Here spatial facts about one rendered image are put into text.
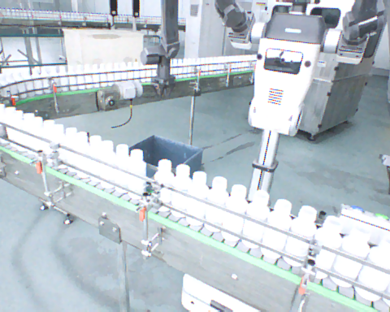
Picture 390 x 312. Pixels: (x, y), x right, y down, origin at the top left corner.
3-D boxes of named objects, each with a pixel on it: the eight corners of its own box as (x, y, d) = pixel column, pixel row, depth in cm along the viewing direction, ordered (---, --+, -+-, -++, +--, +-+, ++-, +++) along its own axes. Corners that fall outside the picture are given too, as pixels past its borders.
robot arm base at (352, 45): (346, 20, 107) (337, 50, 107) (348, 7, 100) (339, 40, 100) (373, 23, 103) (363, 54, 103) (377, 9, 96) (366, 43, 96)
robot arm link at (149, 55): (179, 49, 113) (171, 32, 115) (153, 49, 107) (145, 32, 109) (169, 70, 122) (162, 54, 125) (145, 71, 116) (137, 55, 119)
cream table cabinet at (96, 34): (126, 94, 564) (124, 30, 511) (144, 102, 526) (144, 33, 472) (71, 102, 494) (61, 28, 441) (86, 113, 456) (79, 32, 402)
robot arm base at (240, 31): (246, 39, 121) (254, 13, 121) (241, 29, 114) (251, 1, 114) (227, 36, 125) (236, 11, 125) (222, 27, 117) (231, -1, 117)
